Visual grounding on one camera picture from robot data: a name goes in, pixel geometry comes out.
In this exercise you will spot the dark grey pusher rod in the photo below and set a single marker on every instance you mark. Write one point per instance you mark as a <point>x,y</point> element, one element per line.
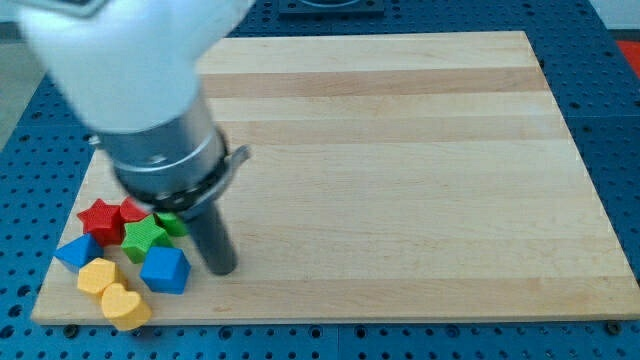
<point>210,236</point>

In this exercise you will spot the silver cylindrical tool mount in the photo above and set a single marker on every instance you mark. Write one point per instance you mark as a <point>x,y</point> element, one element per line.
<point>183,165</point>

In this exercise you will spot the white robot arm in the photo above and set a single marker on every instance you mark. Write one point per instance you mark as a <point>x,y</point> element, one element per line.
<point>128,70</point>

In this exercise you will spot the yellow hexagon block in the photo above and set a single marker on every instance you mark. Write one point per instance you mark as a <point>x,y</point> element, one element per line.
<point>97,275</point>

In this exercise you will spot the blue triangle block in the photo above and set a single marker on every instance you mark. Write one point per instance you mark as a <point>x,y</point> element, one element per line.
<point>79,252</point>

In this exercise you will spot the green small block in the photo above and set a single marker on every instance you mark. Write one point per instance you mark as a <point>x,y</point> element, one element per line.
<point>172,224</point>

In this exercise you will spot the blue cube block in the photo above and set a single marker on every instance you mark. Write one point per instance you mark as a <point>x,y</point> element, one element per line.
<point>165,270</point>

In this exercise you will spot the red round block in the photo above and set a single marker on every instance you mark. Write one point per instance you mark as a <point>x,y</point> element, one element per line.
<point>130,211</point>

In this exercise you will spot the green star block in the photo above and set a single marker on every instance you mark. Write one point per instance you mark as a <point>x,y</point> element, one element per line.
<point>141,236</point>

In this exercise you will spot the red star block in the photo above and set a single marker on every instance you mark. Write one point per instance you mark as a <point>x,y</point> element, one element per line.
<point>103,222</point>

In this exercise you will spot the yellow heart block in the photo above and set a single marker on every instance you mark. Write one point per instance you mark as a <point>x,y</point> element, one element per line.
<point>125,310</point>

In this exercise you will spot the dark square base plate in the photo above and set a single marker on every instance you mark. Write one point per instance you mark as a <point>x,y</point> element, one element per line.
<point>330,7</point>

